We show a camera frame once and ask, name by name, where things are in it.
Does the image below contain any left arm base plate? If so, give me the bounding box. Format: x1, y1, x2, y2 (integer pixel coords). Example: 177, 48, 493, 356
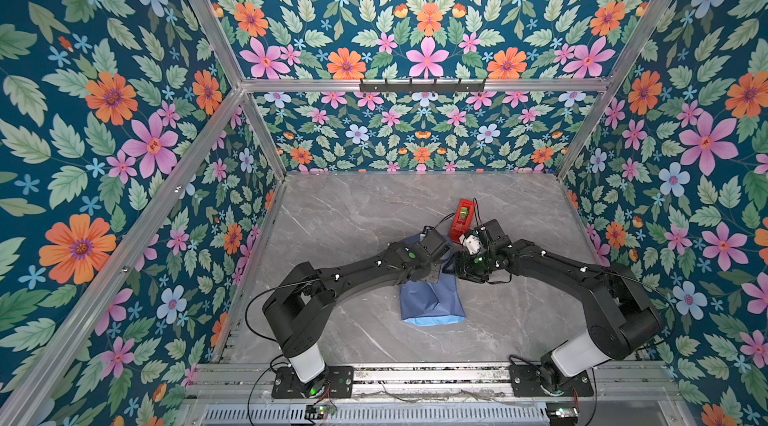
271, 366, 355, 399

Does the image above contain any aluminium mounting rail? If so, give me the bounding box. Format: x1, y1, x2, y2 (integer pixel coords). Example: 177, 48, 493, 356
184, 361, 683, 404

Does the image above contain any white cable duct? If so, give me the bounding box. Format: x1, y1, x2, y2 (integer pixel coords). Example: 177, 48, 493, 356
202, 403, 550, 425

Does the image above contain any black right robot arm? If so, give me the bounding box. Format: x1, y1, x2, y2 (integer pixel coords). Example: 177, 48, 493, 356
443, 220, 662, 395

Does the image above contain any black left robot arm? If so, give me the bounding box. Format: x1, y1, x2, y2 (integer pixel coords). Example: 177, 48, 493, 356
262, 229, 451, 387

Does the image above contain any red tape dispenser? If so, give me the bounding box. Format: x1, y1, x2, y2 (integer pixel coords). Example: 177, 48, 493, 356
449, 199, 476, 244

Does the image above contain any light blue wrapping paper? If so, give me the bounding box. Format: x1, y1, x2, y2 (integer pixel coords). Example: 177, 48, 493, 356
399, 250, 466, 327

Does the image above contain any black hook rail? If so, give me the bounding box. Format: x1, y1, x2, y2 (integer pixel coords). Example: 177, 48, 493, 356
359, 78, 486, 95

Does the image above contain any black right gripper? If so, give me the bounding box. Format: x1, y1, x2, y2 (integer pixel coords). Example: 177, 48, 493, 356
445, 251, 496, 282

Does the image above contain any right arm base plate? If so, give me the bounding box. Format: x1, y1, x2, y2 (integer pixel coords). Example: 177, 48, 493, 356
508, 363, 595, 398

